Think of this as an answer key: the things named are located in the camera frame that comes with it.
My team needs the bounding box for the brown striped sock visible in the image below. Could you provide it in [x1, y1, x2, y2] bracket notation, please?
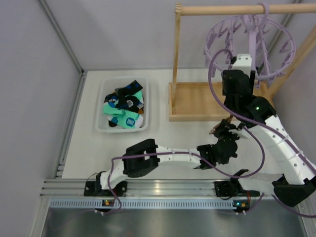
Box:
[209, 114, 235, 138]

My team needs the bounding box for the lilac round clip hanger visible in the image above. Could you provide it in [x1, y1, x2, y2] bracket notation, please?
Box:
[203, 2, 296, 88]

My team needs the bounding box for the green sock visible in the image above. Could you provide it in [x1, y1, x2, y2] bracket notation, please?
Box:
[107, 111, 144, 129]
[103, 98, 144, 115]

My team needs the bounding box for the black blue sport sock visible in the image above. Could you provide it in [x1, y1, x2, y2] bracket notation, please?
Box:
[104, 90, 128, 109]

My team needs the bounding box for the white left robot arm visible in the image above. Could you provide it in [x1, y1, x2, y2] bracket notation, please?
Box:
[84, 119, 239, 197]

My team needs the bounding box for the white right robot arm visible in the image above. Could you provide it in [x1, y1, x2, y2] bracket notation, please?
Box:
[222, 69, 316, 207]

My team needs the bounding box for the wooden hanger rack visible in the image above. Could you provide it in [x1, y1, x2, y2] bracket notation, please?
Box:
[168, 2, 316, 122]

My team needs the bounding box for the white plastic basket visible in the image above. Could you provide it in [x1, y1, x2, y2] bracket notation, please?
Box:
[95, 76, 149, 133]

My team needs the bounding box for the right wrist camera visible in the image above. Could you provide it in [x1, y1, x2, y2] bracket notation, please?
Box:
[231, 53, 252, 76]

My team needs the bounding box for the aluminium mounting rail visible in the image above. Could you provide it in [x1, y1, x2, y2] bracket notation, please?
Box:
[40, 179, 260, 212]

